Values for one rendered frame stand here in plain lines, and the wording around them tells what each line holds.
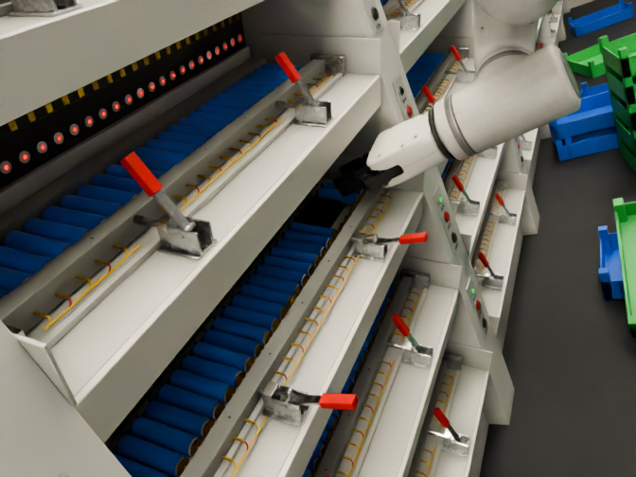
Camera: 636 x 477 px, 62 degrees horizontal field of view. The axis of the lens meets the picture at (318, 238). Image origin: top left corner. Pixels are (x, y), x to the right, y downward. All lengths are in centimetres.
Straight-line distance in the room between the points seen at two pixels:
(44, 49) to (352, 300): 42
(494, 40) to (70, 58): 52
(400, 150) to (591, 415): 68
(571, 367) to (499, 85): 74
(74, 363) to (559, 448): 92
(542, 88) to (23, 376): 57
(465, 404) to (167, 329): 70
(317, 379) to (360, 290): 15
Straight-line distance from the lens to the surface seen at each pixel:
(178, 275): 42
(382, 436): 75
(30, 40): 39
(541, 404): 121
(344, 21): 80
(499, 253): 136
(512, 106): 68
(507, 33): 75
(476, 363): 107
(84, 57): 42
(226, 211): 49
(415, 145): 70
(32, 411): 34
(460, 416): 100
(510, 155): 159
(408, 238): 68
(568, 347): 131
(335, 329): 61
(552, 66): 68
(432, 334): 87
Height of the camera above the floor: 89
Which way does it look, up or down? 24 degrees down
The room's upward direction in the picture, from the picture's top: 26 degrees counter-clockwise
